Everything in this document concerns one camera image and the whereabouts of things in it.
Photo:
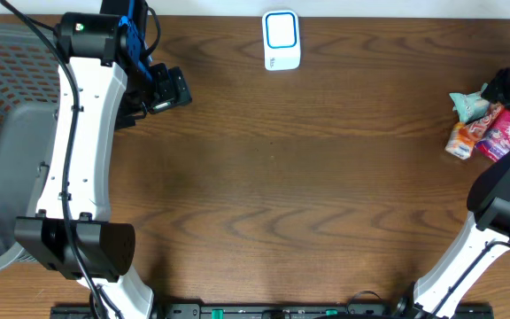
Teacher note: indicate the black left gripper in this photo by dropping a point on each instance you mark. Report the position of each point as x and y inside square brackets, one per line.
[177, 87]

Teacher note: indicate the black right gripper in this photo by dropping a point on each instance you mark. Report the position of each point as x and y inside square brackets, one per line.
[498, 92]

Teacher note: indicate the mint green wipes pack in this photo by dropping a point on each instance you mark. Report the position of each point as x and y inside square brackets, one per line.
[470, 107]

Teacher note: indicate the orange-red snack bar wrapper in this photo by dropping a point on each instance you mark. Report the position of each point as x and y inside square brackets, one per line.
[476, 129]

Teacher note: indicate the small orange tissue pack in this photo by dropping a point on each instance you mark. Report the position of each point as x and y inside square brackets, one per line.
[458, 144]

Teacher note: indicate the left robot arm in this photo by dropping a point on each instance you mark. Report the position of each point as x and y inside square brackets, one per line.
[107, 82]

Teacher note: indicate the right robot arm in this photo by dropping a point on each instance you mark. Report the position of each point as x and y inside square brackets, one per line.
[484, 237]

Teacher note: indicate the grey plastic mesh basket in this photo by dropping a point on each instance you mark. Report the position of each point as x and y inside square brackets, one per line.
[29, 88]

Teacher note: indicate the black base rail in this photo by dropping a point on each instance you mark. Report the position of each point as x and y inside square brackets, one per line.
[195, 311]

